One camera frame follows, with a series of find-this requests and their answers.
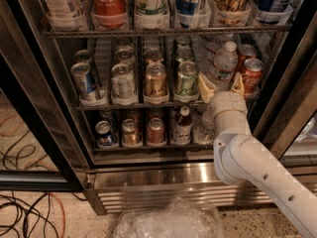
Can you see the clear plastic bag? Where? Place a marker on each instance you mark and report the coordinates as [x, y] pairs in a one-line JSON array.
[[180, 219]]

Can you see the top red Coca-Cola bottle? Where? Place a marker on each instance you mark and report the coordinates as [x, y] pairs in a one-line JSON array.
[[110, 12]]

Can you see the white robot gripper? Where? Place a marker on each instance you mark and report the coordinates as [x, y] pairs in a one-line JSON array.
[[227, 103]]

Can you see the red coca-cola can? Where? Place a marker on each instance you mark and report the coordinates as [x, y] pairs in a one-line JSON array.
[[251, 71], [245, 51]]

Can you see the front green soda can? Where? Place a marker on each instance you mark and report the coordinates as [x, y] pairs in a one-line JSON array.
[[186, 83]]

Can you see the left glass fridge door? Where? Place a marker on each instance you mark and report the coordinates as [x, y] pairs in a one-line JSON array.
[[26, 126]]

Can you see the top white label bottle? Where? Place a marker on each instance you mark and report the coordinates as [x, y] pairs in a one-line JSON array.
[[68, 15]]

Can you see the bottom red can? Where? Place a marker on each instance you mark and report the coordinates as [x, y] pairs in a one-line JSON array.
[[155, 131]]

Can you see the bottom brown juice bottle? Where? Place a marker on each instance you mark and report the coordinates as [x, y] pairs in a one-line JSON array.
[[181, 131]]

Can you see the stainless steel fridge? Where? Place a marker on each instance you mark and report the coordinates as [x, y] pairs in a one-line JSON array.
[[146, 177]]

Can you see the rear red Coca-Cola can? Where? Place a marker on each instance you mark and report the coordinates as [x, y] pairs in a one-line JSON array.
[[245, 51]]

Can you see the front gold soda can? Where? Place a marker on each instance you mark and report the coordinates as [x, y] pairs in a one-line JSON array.
[[156, 89]]

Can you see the bottom clear water bottle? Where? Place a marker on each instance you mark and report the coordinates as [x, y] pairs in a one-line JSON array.
[[204, 132]]

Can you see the blue silver can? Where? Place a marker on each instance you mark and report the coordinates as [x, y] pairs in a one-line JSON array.
[[85, 81], [191, 14], [85, 56]]

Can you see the front blue silver can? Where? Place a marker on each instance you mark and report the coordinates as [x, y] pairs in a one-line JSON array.
[[85, 81]]

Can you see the top blue silver can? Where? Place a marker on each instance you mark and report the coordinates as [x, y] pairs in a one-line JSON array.
[[191, 14]]

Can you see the top gold black can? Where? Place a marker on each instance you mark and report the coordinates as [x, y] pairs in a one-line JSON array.
[[230, 12]]

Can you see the top green white bottle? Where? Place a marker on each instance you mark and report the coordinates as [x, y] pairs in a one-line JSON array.
[[151, 14]]

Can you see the bottom gold can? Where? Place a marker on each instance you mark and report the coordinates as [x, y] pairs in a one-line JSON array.
[[130, 132]]

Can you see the top blue bottle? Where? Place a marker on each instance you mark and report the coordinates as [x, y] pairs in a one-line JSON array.
[[273, 12]]

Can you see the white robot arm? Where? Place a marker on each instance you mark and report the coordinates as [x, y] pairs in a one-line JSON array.
[[240, 157]]

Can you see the clear water bottle shelf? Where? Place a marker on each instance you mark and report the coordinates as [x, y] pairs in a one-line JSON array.
[[223, 65]]

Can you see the rear blue silver can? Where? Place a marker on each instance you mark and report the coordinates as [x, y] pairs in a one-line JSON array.
[[85, 56]]

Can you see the front red Coca-Cola can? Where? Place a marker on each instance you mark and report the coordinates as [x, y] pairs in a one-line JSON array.
[[251, 71]]

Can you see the silver white can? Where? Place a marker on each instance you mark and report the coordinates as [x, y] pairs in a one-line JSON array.
[[126, 57], [123, 85]]

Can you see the bottom blue Pepsi can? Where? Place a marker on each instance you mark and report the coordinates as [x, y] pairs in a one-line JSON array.
[[105, 135]]

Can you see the front silver white can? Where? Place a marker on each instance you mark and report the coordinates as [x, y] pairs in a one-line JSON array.
[[123, 85]]

